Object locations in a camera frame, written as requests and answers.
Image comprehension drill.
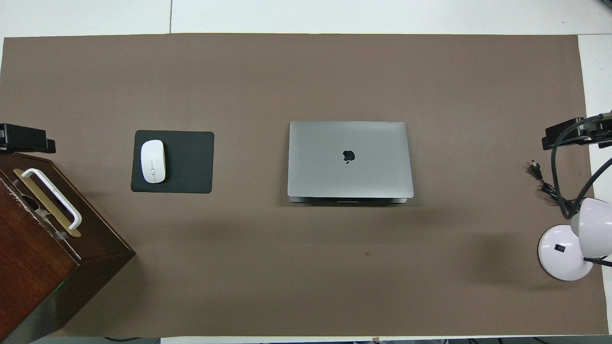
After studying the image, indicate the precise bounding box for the white box handle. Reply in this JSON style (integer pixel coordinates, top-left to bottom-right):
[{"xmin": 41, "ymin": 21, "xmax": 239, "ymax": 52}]
[{"xmin": 22, "ymin": 168, "xmax": 83, "ymax": 230}]

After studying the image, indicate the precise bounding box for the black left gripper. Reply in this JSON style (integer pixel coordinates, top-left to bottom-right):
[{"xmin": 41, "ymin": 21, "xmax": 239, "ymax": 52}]
[{"xmin": 0, "ymin": 123, "xmax": 56, "ymax": 153}]

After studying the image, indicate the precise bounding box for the brown wooden box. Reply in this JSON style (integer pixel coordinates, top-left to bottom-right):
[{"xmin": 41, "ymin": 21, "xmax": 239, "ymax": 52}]
[{"xmin": 0, "ymin": 152, "xmax": 136, "ymax": 344}]

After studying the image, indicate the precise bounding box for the brown table mat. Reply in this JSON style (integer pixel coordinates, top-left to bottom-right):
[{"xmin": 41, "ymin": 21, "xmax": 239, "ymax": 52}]
[{"xmin": 0, "ymin": 33, "xmax": 609, "ymax": 337}]

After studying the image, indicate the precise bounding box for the grey laptop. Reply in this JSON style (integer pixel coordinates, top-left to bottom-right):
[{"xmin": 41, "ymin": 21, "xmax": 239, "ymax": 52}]
[{"xmin": 287, "ymin": 121, "xmax": 415, "ymax": 205}]

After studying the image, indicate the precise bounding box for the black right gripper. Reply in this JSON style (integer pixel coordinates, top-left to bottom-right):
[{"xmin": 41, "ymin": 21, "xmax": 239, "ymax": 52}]
[{"xmin": 542, "ymin": 118, "xmax": 612, "ymax": 150}]

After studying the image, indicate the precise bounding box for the black lamp power cable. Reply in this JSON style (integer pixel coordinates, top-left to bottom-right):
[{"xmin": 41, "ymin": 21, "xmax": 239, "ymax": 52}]
[{"xmin": 527, "ymin": 162, "xmax": 581, "ymax": 215}]

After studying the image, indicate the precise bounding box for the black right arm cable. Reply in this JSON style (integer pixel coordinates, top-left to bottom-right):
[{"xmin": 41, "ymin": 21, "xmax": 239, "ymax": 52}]
[{"xmin": 551, "ymin": 112, "xmax": 612, "ymax": 220}]

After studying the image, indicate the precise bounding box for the white computer mouse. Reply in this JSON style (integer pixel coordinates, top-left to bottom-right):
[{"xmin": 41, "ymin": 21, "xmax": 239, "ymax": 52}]
[{"xmin": 140, "ymin": 140, "xmax": 166, "ymax": 184}]

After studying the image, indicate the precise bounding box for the gold handle backing plate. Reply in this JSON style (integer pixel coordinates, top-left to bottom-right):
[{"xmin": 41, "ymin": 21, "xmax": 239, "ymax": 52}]
[{"xmin": 13, "ymin": 168, "xmax": 82, "ymax": 238}]

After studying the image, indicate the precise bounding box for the white desk lamp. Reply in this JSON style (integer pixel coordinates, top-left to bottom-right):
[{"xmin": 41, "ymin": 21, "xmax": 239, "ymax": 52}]
[{"xmin": 537, "ymin": 197, "xmax": 612, "ymax": 281}]

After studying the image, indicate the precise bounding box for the black mouse pad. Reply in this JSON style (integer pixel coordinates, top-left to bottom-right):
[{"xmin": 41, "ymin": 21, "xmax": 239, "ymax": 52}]
[{"xmin": 131, "ymin": 130, "xmax": 215, "ymax": 194}]

